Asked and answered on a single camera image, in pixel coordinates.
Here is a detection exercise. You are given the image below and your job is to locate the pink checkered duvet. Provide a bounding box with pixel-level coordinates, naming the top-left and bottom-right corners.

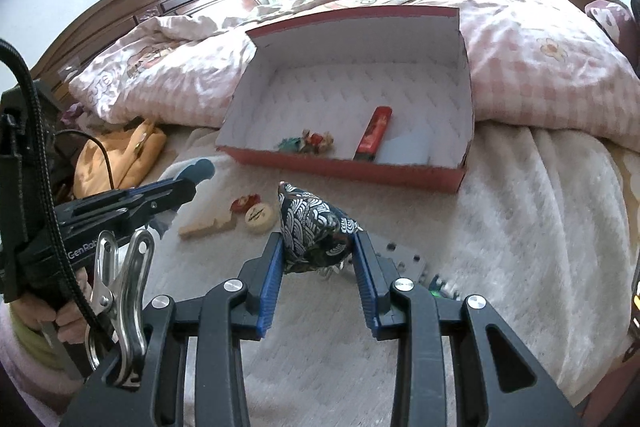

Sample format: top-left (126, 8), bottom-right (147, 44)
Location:
top-left (67, 0), bottom-right (640, 142)

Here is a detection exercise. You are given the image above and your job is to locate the white towel blanket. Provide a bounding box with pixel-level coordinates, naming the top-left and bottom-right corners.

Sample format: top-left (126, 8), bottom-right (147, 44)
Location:
top-left (135, 122), bottom-right (636, 427)

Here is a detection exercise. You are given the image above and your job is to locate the small toy figurine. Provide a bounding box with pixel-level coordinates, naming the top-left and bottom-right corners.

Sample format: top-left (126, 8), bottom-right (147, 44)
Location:
top-left (300, 131), bottom-right (335, 154)

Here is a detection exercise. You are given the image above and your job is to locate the notched wooden block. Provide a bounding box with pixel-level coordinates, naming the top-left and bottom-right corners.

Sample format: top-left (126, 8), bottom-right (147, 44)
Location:
top-left (178, 212), bottom-right (241, 239)

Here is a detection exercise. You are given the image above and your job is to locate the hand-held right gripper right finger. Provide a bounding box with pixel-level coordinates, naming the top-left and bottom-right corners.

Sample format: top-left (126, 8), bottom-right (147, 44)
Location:
top-left (352, 231), bottom-right (583, 427)

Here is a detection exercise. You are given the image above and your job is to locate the small green and white toy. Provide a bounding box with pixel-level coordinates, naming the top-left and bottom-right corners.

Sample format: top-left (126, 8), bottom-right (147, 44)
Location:
top-left (427, 274), bottom-right (463, 300)

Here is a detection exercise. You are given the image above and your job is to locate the round wooden chess piece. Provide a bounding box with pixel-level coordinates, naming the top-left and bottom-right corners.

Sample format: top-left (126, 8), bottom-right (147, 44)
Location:
top-left (243, 203), bottom-right (275, 234)

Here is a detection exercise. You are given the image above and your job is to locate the red and gold charm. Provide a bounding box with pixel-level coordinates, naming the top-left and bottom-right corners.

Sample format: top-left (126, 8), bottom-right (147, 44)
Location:
top-left (230, 193), bottom-right (262, 212)

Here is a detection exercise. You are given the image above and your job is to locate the red lighter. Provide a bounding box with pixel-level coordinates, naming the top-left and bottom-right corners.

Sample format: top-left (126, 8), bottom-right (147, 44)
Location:
top-left (352, 106), bottom-right (393, 162)

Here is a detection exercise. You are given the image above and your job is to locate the black braided cable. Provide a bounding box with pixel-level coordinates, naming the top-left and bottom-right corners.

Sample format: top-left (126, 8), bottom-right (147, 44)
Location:
top-left (0, 39), bottom-right (103, 330)
top-left (54, 129), bottom-right (117, 188)

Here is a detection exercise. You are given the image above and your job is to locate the metal spring clamp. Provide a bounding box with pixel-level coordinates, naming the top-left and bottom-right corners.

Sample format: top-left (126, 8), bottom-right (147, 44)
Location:
top-left (84, 229), bottom-right (156, 388)

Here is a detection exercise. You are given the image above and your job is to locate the dark wave-patterned triangular pouch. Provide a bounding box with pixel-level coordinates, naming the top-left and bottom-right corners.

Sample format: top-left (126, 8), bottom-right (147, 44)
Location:
top-left (277, 181), bottom-right (363, 278)

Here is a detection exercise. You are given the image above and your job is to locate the person's left hand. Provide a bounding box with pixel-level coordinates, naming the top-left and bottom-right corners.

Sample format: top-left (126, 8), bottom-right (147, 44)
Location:
top-left (19, 281), bottom-right (97, 344)

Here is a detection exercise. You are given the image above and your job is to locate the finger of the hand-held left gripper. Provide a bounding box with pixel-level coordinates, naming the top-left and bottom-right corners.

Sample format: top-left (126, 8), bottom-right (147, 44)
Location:
top-left (127, 178), bottom-right (197, 208)
top-left (117, 194), bottom-right (197, 230)

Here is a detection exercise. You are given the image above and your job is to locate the maroon cartoon pillow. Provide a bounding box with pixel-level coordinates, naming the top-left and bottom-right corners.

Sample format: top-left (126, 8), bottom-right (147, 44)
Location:
top-left (584, 0), bottom-right (633, 40)

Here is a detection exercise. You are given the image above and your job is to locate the grey plate with holes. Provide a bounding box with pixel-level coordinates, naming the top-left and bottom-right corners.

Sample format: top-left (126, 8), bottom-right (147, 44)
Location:
top-left (345, 232), bottom-right (428, 288)

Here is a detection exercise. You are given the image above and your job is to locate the red cardboard box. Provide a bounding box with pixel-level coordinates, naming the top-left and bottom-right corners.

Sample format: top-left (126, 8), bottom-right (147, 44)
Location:
top-left (216, 5), bottom-right (475, 194)

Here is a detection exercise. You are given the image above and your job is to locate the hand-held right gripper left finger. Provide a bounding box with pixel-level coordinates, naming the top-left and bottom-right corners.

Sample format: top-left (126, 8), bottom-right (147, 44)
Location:
top-left (60, 231), bottom-right (286, 427)

